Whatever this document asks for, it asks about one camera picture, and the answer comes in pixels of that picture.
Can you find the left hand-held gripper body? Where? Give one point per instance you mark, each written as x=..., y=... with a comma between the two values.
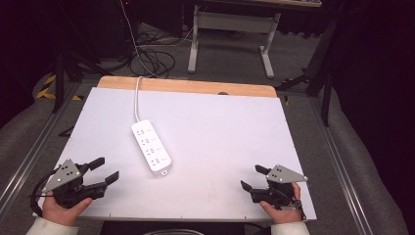
x=65, y=174

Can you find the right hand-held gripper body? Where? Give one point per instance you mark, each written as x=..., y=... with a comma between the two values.
x=283, y=175

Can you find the white power strip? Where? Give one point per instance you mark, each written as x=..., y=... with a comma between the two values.
x=150, y=147

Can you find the person's right hand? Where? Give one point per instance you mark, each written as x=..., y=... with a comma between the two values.
x=287, y=214

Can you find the person's left hand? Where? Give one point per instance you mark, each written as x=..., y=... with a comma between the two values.
x=62, y=215

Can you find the white board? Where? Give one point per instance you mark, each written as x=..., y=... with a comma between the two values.
x=212, y=137

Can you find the yellow black floor tape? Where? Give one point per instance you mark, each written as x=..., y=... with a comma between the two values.
x=49, y=86

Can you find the black tripod stand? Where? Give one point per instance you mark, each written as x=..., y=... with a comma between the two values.
x=59, y=81

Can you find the black metal stand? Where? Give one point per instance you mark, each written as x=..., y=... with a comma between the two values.
x=326, y=91

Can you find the grey metal stand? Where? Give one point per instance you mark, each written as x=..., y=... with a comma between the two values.
x=235, y=23

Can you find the aluminium rail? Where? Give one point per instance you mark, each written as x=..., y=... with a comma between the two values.
x=342, y=169
x=29, y=156

